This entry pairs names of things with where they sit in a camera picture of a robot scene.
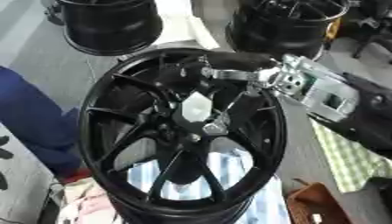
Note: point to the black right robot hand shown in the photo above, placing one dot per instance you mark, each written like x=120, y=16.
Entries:
x=240, y=60

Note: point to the silver and black right robot arm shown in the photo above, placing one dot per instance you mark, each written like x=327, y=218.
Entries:
x=331, y=87

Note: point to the black wheel rim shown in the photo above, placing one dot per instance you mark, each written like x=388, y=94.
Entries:
x=278, y=29
x=109, y=26

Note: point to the black spoked wheel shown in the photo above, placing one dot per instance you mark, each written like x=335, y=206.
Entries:
x=104, y=116

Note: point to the white sheet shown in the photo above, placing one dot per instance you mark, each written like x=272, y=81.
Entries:
x=181, y=20

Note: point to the blue and white striped cloth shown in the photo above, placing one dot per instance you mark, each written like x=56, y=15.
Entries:
x=232, y=169

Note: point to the black chair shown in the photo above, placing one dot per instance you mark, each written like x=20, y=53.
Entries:
x=372, y=26

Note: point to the brown woven basket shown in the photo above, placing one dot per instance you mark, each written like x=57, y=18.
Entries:
x=314, y=204

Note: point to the pink and white bag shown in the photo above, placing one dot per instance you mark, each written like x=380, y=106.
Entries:
x=84, y=201

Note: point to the person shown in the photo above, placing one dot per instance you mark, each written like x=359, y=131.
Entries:
x=30, y=116

